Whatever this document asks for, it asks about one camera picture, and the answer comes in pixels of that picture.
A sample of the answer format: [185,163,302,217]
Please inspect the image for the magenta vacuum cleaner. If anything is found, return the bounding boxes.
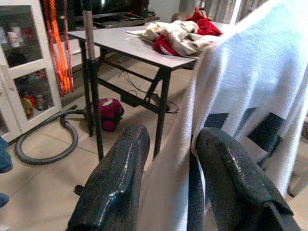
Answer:
[98,97,125,132]

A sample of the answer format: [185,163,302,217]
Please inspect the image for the white T-shirt black letters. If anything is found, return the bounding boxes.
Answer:
[137,0,308,231]

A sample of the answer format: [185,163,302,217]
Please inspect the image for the dark wooden desk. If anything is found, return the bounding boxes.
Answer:
[72,0,160,29]

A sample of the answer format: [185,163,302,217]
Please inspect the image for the orange hanger bundle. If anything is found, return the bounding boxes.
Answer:
[42,0,76,97]

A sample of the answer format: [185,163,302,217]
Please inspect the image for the blue denim garment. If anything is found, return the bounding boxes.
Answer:
[0,135,14,209]

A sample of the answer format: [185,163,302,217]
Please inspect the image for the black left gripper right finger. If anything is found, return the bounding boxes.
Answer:
[187,127,301,231]

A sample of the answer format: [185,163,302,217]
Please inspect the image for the red polo shirt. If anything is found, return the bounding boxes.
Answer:
[186,7,223,37]

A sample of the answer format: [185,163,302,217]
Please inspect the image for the white glass door cabinet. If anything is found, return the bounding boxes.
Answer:
[0,0,64,143]

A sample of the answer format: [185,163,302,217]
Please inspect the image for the beige jacket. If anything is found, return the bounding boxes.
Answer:
[126,20,218,58]

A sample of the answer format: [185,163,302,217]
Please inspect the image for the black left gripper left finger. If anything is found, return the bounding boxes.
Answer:
[67,124,151,231]

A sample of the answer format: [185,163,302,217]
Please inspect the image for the white table black legs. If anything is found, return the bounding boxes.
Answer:
[68,20,231,162]

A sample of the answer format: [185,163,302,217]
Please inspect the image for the small red garment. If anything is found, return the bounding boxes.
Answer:
[153,34,181,56]

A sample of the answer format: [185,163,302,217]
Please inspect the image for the metal clothes rack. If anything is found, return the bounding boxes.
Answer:
[74,0,104,196]

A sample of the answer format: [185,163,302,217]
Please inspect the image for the black power adapter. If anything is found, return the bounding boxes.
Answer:
[119,94,141,107]

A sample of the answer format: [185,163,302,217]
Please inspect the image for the grey vacuum hose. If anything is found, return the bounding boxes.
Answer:
[13,104,85,166]

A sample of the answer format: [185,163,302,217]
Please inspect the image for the black floor cable tangle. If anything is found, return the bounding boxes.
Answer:
[117,69,180,114]

